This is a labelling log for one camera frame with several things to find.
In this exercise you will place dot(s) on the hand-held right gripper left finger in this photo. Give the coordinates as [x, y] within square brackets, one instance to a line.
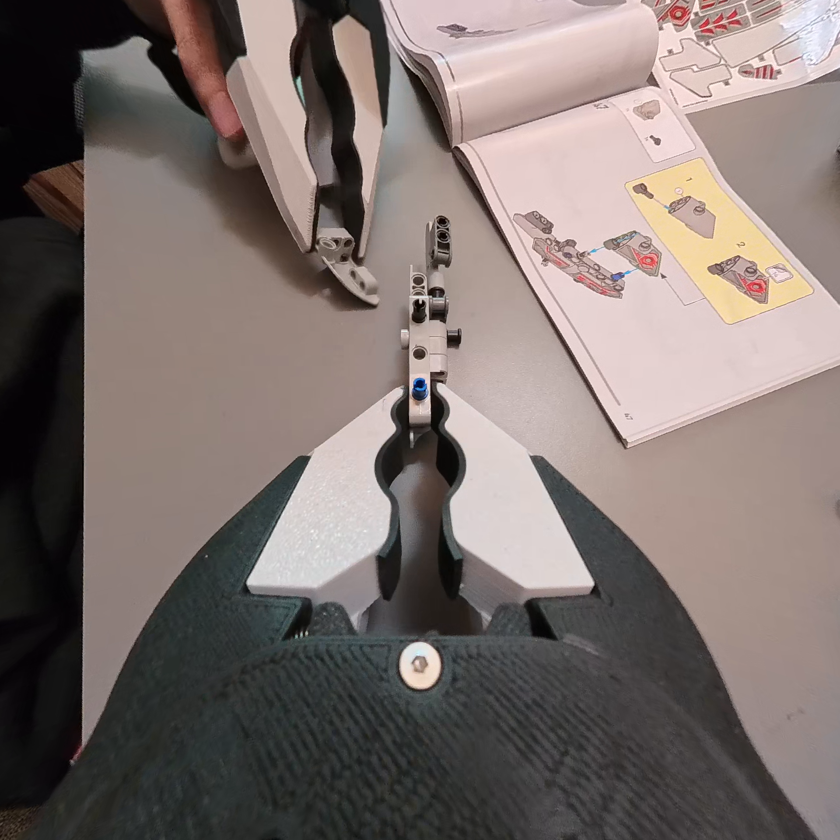
[315, 518]

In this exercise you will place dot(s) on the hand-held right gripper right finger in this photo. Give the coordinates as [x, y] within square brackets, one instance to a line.
[518, 518]

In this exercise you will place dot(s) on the wooden post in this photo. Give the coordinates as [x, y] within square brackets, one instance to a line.
[59, 193]

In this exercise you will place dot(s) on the grey desk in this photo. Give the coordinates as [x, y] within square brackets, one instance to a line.
[229, 394]

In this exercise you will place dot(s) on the person's black clothing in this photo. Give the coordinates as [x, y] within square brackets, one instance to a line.
[39, 459]

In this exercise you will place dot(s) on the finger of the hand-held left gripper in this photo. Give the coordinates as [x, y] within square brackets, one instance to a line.
[275, 131]
[371, 98]

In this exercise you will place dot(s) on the grey and black toy brick assembly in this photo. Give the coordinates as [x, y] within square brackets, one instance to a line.
[420, 341]

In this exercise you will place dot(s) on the open instruction booklet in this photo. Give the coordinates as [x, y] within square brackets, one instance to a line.
[590, 197]

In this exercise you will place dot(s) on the curved light grey brick piece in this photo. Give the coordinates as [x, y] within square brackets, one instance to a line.
[358, 279]

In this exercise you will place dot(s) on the sticker sheet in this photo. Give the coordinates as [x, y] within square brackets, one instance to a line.
[722, 52]

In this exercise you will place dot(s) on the person's left hand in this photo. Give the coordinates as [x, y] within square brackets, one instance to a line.
[203, 65]

